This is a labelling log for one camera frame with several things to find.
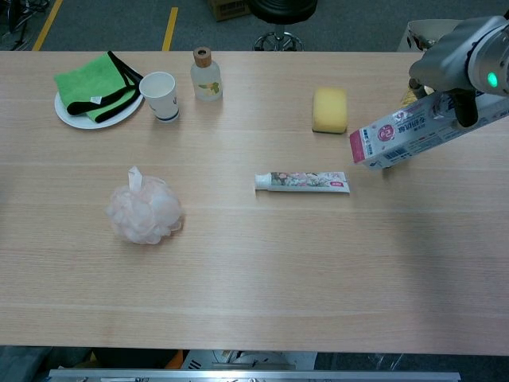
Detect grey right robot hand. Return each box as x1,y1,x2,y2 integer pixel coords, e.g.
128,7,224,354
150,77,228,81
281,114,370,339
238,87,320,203
408,16,494,128

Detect white pink toothpaste box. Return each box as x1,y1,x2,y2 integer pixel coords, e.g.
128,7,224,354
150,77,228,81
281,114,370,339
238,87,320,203
348,93,509,172

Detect floral print toothpaste tube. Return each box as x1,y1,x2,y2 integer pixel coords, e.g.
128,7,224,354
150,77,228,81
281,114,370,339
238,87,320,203
254,171,352,196

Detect brown cardboard box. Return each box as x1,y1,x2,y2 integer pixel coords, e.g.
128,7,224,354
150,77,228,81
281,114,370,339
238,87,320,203
205,0,252,22

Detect white storage bin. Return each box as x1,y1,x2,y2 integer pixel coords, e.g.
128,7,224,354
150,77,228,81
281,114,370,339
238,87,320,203
397,18,464,53

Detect yellow bottle with green cap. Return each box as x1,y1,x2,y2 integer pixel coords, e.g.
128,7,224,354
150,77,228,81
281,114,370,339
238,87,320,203
381,84,434,172

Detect yellow sponge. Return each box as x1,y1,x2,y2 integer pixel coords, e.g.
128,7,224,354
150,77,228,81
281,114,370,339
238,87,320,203
311,87,348,134

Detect black stool with chrome base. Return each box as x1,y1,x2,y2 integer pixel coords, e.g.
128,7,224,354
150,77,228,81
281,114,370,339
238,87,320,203
247,0,319,52

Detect frosted bottle with wooden cap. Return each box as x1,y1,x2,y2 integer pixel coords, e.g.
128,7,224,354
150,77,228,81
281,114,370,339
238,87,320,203
189,46,223,102

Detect white paper cup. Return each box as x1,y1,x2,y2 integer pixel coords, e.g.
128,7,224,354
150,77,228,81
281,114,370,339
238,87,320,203
138,71,181,123

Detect pink mesh bath loofah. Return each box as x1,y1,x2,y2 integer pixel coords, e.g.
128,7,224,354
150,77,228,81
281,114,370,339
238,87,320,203
104,166,185,245

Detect green cloth with black trim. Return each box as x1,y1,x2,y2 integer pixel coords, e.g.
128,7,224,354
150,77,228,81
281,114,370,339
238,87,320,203
53,50,144,123

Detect white round plate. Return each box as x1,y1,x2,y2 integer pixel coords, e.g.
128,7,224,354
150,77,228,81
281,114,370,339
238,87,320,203
54,71,145,131

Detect orange object under table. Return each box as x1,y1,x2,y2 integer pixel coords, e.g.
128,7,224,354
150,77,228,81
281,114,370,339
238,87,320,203
165,349,185,370

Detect black equipment legs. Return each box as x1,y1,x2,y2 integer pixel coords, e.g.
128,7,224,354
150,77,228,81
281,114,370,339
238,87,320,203
0,0,51,51

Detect aluminium rail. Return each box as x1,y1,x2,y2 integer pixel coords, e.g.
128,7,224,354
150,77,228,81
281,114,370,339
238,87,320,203
46,368,462,382

